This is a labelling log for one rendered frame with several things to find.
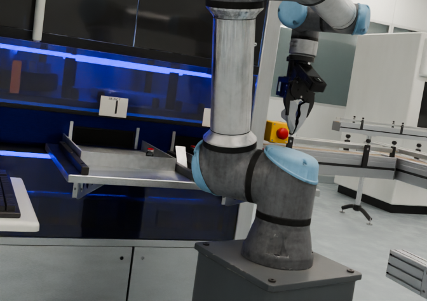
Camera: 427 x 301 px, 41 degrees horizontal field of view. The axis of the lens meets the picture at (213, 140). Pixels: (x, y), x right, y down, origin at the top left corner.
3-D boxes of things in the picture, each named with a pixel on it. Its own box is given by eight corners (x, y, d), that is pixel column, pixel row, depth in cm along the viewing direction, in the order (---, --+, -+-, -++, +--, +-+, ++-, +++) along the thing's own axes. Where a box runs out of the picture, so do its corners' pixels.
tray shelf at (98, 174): (44, 148, 176) (45, 143, 175) (246, 164, 203) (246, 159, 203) (67, 182, 132) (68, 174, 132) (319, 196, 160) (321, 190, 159)
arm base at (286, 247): (327, 267, 118) (335, 221, 117) (273, 273, 110) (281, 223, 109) (279, 244, 131) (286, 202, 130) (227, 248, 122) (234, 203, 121)
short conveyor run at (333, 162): (247, 169, 205) (253, 126, 204) (229, 161, 219) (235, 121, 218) (396, 180, 232) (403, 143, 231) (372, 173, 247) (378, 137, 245)
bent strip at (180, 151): (173, 165, 166) (175, 145, 165) (182, 166, 167) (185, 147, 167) (189, 175, 153) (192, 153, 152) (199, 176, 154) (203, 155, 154)
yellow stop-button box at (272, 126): (260, 139, 202) (263, 119, 202) (277, 141, 205) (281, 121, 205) (270, 142, 196) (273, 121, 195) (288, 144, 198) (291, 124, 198)
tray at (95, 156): (61, 144, 177) (63, 133, 177) (142, 150, 188) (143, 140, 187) (79, 164, 146) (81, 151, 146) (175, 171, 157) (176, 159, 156)
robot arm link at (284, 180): (302, 223, 111) (313, 155, 110) (240, 208, 117) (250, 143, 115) (319, 214, 122) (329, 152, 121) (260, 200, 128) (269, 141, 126)
